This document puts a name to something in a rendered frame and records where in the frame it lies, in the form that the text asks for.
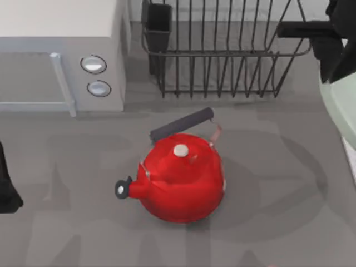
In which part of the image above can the black cutlery holder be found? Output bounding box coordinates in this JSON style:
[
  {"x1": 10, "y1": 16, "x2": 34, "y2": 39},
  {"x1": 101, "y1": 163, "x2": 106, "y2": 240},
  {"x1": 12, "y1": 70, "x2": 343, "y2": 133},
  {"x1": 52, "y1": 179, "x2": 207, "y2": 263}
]
[{"x1": 141, "y1": 0, "x2": 174, "y2": 75}]

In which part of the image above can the pale microwave oven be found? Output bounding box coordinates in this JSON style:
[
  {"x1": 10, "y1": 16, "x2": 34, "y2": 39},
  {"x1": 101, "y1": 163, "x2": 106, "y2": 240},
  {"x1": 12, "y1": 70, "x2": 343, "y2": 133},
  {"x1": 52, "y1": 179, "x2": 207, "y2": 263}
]
[{"x1": 0, "y1": 0, "x2": 132, "y2": 118}]

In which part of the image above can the small round microwave knob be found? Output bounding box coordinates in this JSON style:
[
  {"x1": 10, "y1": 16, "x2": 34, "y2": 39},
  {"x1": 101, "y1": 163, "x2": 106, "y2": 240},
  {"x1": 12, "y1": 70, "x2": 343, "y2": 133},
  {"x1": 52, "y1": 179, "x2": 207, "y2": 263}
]
[{"x1": 86, "y1": 80, "x2": 113, "y2": 98}]

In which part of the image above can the large round microwave knob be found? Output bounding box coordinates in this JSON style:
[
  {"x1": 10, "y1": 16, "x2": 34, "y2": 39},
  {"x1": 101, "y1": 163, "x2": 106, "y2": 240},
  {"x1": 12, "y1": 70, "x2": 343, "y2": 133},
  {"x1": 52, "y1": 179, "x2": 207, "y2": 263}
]
[{"x1": 80, "y1": 54, "x2": 108, "y2": 75}]

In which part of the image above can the grey microwave door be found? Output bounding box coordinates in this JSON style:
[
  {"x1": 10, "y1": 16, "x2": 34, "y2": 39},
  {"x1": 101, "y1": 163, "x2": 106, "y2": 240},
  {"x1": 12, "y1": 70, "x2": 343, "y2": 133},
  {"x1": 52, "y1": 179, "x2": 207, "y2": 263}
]
[{"x1": 0, "y1": 51, "x2": 70, "y2": 111}]

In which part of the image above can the black wire dish rack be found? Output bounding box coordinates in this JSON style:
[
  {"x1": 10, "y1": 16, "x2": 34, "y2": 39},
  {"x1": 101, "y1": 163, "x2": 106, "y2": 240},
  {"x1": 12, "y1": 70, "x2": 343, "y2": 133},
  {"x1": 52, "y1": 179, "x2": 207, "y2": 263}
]
[{"x1": 141, "y1": 0, "x2": 313, "y2": 99}]

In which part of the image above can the red kettle with black handle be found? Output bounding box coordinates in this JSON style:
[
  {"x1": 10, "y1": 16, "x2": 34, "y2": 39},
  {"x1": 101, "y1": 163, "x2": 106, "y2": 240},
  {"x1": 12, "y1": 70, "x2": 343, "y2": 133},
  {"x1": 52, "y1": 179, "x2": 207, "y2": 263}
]
[{"x1": 114, "y1": 107, "x2": 227, "y2": 225}]

